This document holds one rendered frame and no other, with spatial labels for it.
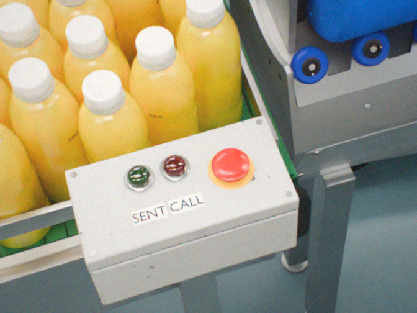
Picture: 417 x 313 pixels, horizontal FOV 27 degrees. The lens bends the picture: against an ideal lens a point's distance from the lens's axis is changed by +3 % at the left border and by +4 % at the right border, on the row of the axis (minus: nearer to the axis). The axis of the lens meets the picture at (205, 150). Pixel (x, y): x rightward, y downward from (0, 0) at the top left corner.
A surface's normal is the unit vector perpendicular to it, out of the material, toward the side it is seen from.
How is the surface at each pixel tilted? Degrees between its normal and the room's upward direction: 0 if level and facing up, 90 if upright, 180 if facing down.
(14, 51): 29
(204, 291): 90
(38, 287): 90
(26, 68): 0
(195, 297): 90
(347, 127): 70
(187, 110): 90
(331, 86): 52
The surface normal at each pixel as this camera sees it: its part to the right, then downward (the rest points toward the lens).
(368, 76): 0.18, 0.31
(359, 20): 0.29, 0.88
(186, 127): 0.60, 0.66
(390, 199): -0.06, -0.53
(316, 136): 0.25, 0.58
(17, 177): 0.80, 0.47
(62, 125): 0.63, 0.48
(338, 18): -0.96, 0.27
